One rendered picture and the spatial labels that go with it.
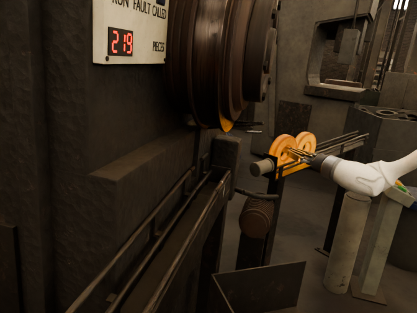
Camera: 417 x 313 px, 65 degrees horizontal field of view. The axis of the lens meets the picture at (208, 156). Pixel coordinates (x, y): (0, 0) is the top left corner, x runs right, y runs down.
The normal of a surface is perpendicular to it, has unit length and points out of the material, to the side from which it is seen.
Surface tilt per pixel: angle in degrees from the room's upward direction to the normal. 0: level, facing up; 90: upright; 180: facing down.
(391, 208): 90
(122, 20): 90
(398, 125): 90
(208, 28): 82
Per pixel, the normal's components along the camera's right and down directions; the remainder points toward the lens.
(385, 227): -0.26, 0.26
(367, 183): -0.56, 0.00
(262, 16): -0.17, -0.28
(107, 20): 0.96, 0.17
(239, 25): 0.23, 0.07
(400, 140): 0.00, 0.30
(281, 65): -0.48, 0.22
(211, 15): -0.22, 0.02
